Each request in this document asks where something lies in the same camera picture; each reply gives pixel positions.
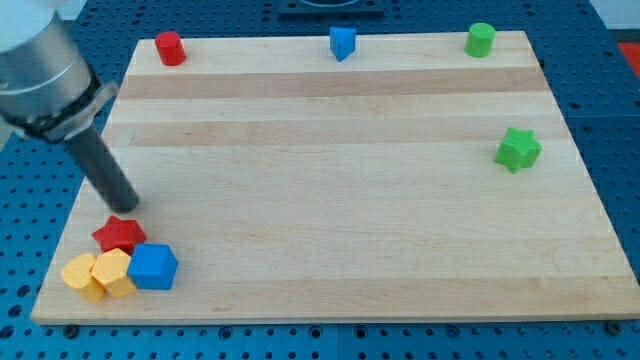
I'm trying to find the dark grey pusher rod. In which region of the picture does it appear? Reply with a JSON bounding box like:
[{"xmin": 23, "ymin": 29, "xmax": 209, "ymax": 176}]
[{"xmin": 63, "ymin": 125, "xmax": 139, "ymax": 213}]

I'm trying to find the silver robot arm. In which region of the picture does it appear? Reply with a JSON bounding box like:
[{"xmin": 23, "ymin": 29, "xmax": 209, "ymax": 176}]
[{"xmin": 1, "ymin": 0, "xmax": 118, "ymax": 143}]

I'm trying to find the red star block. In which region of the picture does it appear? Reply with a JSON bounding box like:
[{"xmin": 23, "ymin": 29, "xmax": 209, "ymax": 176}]
[{"xmin": 92, "ymin": 215, "xmax": 147, "ymax": 255}]

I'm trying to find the wooden board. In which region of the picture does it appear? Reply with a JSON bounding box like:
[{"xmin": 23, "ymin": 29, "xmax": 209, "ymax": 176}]
[{"xmin": 31, "ymin": 31, "xmax": 639, "ymax": 325}]

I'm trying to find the red cylinder block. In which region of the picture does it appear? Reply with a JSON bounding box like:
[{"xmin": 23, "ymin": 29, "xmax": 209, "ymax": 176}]
[{"xmin": 154, "ymin": 31, "xmax": 186, "ymax": 66}]

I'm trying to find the green cylinder block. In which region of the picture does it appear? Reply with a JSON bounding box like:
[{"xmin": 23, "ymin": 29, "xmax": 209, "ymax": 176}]
[{"xmin": 464, "ymin": 22, "xmax": 496, "ymax": 58}]

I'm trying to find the yellow hexagon block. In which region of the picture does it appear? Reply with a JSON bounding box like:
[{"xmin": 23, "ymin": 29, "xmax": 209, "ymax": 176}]
[{"xmin": 91, "ymin": 248, "xmax": 137, "ymax": 298}]

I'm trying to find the yellow cylinder block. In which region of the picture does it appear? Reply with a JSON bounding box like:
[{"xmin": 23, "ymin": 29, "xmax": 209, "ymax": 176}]
[{"xmin": 60, "ymin": 253, "xmax": 105, "ymax": 303}]

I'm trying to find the blue cube block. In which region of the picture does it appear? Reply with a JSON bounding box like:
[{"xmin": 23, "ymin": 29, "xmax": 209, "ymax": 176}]
[{"xmin": 127, "ymin": 244, "xmax": 178, "ymax": 290}]

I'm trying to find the green star block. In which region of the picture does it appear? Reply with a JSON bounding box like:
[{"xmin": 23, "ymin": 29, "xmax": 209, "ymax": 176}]
[{"xmin": 494, "ymin": 127, "xmax": 542, "ymax": 174}]

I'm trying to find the blue triangle block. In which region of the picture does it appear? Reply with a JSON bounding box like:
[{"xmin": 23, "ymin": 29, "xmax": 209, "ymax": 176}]
[{"xmin": 329, "ymin": 27, "xmax": 357, "ymax": 62}]

